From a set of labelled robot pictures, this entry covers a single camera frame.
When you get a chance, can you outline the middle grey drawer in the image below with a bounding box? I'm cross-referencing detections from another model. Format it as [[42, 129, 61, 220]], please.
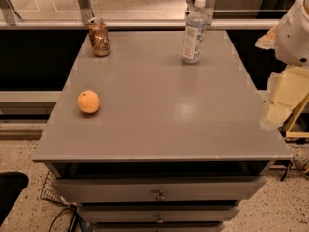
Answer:
[[78, 206, 239, 223]]

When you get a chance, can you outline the metal window railing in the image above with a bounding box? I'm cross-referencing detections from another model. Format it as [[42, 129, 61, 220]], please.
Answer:
[[1, 0, 277, 29]]

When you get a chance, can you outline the metal middle drawer knob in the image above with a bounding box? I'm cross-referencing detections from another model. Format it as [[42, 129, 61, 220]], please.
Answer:
[[156, 215, 164, 224]]

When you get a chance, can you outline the top grey drawer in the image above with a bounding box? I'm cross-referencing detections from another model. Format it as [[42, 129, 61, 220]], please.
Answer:
[[52, 177, 266, 203]]

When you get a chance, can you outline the grey drawer cabinet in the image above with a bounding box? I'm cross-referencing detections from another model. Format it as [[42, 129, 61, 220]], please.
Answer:
[[33, 31, 291, 232]]

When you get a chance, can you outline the black cable on floor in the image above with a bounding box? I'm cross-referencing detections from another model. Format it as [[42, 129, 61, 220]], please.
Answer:
[[47, 203, 85, 232]]

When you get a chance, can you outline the yellow wooden frame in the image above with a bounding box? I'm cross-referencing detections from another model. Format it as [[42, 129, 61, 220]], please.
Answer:
[[283, 93, 309, 139]]

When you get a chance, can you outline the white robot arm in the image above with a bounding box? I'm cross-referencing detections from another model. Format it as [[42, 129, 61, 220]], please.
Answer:
[[255, 0, 309, 130]]

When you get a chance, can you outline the clear blue plastic water bottle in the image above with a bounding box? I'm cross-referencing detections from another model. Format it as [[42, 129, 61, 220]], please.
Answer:
[[182, 0, 209, 64]]

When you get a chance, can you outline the orange fruit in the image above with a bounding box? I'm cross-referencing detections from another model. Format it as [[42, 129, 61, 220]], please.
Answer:
[[77, 90, 100, 114]]

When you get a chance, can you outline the black chair seat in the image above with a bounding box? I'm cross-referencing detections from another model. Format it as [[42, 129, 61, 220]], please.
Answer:
[[0, 172, 29, 226]]

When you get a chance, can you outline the grey drawer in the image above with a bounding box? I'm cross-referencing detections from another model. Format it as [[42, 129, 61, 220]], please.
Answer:
[[52, 177, 266, 203], [78, 206, 239, 223]]

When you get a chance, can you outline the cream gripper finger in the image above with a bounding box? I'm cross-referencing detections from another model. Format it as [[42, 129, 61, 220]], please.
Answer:
[[255, 25, 277, 50], [260, 65, 309, 131]]

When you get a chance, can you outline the metal drawer knob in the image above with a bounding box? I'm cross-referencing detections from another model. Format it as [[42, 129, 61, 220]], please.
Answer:
[[156, 215, 164, 224], [155, 190, 166, 201]]

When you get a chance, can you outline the metal top drawer knob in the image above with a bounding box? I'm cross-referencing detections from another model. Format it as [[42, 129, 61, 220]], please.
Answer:
[[155, 190, 166, 201]]

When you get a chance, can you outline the wire mesh basket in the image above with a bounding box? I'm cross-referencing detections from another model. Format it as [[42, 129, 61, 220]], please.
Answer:
[[40, 172, 68, 207]]

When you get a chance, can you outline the crushed orange soda can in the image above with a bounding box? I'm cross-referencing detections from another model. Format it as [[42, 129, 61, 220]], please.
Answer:
[[88, 17, 111, 57]]

